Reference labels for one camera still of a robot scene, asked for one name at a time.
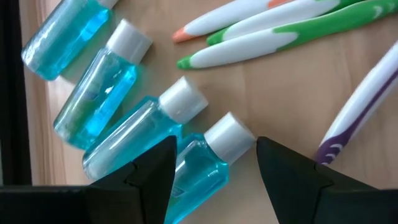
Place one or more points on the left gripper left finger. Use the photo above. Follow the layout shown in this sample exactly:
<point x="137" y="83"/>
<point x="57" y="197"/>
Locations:
<point x="146" y="193"/>

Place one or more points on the purple and white toothbrush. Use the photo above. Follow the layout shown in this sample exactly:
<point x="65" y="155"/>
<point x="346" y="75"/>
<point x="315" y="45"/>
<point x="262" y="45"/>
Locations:
<point x="357" y="109"/>

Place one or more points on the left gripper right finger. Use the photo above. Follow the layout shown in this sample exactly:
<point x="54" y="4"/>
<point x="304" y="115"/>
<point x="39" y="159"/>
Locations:
<point x="304" y="199"/>

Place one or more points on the green and white toothbrush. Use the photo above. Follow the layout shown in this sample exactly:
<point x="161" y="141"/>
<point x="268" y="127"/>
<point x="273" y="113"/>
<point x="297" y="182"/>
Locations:
<point x="242" y="48"/>
<point x="267" y="22"/>

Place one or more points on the orange and white toothbrush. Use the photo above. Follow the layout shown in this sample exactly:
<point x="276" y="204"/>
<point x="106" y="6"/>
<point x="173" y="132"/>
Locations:
<point x="217" y="18"/>

